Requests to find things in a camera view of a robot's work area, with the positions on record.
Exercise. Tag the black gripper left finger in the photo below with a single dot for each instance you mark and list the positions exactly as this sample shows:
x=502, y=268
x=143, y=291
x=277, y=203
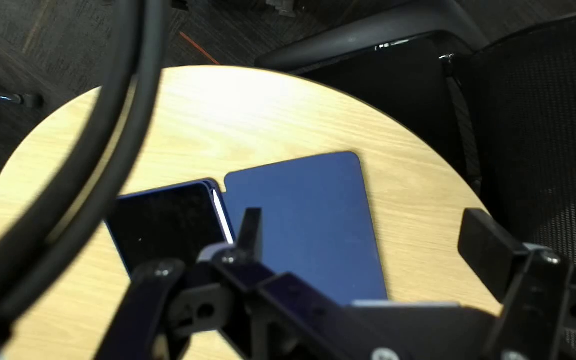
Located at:
x=249, y=232

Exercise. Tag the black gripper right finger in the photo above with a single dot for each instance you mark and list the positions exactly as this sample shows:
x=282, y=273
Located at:
x=494, y=250

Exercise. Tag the black tablet in purple case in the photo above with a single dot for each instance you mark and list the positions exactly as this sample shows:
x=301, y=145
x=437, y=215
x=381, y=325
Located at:
x=169, y=220

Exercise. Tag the black mesh office chair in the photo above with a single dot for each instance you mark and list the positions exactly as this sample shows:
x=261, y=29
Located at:
x=540, y=133

